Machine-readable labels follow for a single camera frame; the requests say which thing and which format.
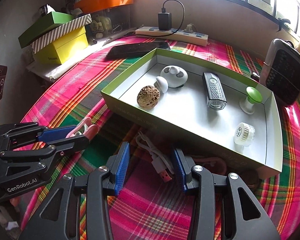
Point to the black perforated speaker device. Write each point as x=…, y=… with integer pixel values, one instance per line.
x=216, y=99

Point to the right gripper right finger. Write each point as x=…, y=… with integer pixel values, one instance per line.
x=182, y=170

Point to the striped white box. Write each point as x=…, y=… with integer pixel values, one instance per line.
x=59, y=32

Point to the small white cylindrical jar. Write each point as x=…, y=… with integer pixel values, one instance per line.
x=244, y=134

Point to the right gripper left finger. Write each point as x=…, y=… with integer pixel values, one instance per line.
x=118, y=165

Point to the black charger with cable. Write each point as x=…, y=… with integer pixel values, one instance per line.
x=165, y=21

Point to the grey black portable heater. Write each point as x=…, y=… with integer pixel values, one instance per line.
x=281, y=71

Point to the plaid pink green bedsheet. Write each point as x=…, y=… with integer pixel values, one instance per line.
x=147, y=207

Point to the white plug adapter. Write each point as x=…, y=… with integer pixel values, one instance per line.
x=190, y=28

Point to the yellow box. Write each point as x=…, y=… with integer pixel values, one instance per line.
x=62, y=49

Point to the green grey cardboard box tray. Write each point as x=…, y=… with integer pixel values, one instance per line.
x=183, y=116

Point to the pink folding clip holder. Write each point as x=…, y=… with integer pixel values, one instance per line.
x=86, y=128

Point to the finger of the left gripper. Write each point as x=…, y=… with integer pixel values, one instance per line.
x=13, y=136
x=55, y=141

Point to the green box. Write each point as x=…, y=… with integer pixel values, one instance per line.
x=43, y=25

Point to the black smartphone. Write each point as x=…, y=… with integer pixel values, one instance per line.
x=134, y=50

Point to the orange tray shelf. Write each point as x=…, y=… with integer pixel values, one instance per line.
x=90, y=6

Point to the small white mushroom object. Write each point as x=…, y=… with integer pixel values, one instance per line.
x=161, y=84

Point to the white round earbud case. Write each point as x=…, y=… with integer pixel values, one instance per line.
x=174, y=75

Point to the white power strip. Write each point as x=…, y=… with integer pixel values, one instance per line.
x=180, y=35

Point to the green mushroom shaped lamp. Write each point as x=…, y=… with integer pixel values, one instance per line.
x=253, y=97

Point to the brown carved walnut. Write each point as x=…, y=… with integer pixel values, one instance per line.
x=148, y=97

